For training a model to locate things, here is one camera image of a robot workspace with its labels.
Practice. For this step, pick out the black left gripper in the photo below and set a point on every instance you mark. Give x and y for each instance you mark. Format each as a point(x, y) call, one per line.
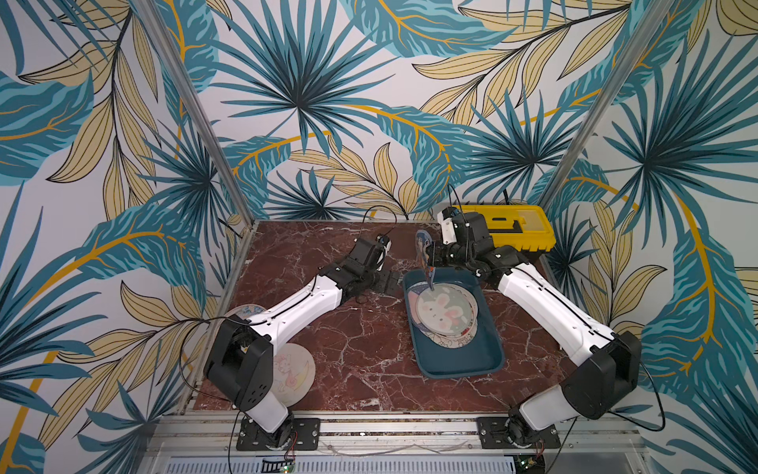
point(382, 285)

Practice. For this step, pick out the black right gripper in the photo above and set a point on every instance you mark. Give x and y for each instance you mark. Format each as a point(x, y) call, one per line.
point(437, 257)

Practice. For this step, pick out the blue denim bears coaster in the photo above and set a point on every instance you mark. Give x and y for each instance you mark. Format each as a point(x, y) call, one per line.
point(424, 248)

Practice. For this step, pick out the teal plastic storage tray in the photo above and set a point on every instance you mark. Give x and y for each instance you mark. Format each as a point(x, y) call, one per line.
point(482, 356)

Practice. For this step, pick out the pale pink cat coaster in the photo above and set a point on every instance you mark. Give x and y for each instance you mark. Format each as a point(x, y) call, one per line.
point(294, 374)

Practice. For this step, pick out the beige doodle coaster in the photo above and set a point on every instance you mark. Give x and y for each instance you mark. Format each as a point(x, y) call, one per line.
point(246, 311)

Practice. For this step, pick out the purple bunny planet coaster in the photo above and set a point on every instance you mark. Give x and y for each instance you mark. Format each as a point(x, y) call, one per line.
point(412, 298)

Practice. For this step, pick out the green tulip bunny coaster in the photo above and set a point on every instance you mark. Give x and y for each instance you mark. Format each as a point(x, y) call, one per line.
point(452, 343)

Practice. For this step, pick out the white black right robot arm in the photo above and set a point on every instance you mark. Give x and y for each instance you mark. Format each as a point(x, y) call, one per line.
point(607, 364)

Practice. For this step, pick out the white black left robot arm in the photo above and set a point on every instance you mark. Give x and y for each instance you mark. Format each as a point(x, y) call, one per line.
point(241, 361)

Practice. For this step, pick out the yellow black toolbox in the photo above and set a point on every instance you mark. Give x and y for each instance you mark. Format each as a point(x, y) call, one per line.
point(523, 227)

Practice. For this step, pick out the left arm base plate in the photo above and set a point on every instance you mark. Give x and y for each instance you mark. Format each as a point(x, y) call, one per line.
point(299, 434)

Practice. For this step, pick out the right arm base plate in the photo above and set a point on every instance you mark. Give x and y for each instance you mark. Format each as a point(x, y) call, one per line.
point(506, 432)

